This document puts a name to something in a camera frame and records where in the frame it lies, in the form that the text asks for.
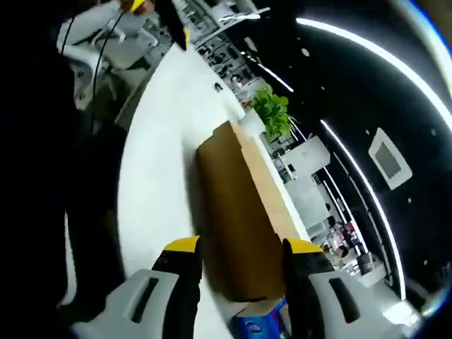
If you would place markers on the small black object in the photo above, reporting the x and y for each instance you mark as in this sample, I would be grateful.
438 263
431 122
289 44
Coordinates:
218 87

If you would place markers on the blue soft tissue pack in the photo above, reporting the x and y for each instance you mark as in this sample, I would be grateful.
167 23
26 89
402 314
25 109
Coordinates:
254 326

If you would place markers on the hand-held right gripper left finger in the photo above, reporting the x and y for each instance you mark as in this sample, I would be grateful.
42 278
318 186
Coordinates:
120 314

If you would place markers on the potted green plant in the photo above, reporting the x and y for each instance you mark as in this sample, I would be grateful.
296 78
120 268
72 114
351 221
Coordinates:
273 113

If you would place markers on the white cabinet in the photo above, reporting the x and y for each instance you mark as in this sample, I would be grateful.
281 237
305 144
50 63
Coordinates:
307 155

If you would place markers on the ceiling light strip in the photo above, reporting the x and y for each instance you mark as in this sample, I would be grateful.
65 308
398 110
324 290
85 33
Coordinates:
381 212
353 37

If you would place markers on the brown cardboard shoe box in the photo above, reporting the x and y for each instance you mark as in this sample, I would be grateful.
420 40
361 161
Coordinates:
240 229

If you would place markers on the small hanging screen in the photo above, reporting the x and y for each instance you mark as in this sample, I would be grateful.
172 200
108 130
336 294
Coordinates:
353 233

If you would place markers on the person in black shirt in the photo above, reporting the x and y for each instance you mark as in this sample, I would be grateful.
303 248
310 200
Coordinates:
42 159

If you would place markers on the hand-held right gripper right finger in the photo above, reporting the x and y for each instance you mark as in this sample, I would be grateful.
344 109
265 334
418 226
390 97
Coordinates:
325 312

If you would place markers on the ceiling air vent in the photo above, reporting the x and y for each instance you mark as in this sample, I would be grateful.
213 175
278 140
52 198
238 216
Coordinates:
390 159

